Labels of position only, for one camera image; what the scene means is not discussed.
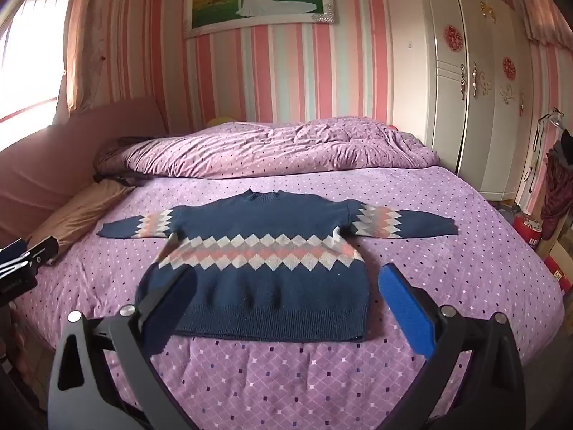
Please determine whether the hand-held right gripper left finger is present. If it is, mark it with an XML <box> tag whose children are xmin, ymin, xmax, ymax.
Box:
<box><xmin>48</xmin><ymin>266</ymin><xmax>198</xmax><ymax>430</ymax></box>

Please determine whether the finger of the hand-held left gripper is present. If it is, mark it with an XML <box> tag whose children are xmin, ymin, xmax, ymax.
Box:
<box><xmin>0</xmin><ymin>235</ymin><xmax>59</xmax><ymax>278</ymax></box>

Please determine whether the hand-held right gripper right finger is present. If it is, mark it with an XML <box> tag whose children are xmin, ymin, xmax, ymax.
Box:
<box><xmin>378</xmin><ymin>263</ymin><xmax>527</xmax><ymax>430</ymax></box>

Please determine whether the navy diamond-pattern knit sweater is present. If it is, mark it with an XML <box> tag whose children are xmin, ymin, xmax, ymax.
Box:
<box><xmin>97</xmin><ymin>189</ymin><xmax>459</xmax><ymax>343</ymax></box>

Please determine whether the bed with purple dotted sheet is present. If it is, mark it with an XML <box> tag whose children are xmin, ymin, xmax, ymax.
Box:
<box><xmin>13</xmin><ymin>161</ymin><xmax>567</xmax><ymax>430</ymax></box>

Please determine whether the brown pillow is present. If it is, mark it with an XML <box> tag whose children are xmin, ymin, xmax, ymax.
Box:
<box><xmin>26</xmin><ymin>181</ymin><xmax>136</xmax><ymax>266</ymax></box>

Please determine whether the pink padded headboard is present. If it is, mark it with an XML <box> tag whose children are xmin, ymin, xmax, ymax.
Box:
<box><xmin>0</xmin><ymin>96</ymin><xmax>169</xmax><ymax>245</ymax></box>

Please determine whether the red fire extinguisher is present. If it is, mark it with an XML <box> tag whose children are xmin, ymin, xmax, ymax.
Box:
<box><xmin>512</xmin><ymin>214</ymin><xmax>545</xmax><ymax>252</ymax></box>

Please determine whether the cardboard box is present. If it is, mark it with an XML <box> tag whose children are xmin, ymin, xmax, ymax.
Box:
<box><xmin>538</xmin><ymin>241</ymin><xmax>573</xmax><ymax>297</ymax></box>

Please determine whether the purple dotted duvet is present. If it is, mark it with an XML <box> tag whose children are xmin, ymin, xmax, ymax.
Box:
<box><xmin>96</xmin><ymin>116</ymin><xmax>442</xmax><ymax>180</ymax></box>

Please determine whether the window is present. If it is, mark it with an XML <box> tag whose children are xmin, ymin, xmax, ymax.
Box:
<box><xmin>0</xmin><ymin>0</ymin><xmax>69</xmax><ymax>153</ymax></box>

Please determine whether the dark red hanging garment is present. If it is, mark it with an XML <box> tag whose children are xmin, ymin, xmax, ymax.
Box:
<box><xmin>539</xmin><ymin>131</ymin><xmax>573</xmax><ymax>243</ymax></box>

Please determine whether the white wardrobe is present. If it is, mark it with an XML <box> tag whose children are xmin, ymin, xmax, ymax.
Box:
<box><xmin>382</xmin><ymin>0</ymin><xmax>536</xmax><ymax>202</ymax></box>

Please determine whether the coat stand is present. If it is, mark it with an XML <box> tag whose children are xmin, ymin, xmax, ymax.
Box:
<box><xmin>525</xmin><ymin>107</ymin><xmax>565</xmax><ymax>209</ymax></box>

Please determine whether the pink striped curtain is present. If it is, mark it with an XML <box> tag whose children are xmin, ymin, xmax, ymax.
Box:
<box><xmin>54</xmin><ymin>0</ymin><xmax>157</xmax><ymax>123</ymax></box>

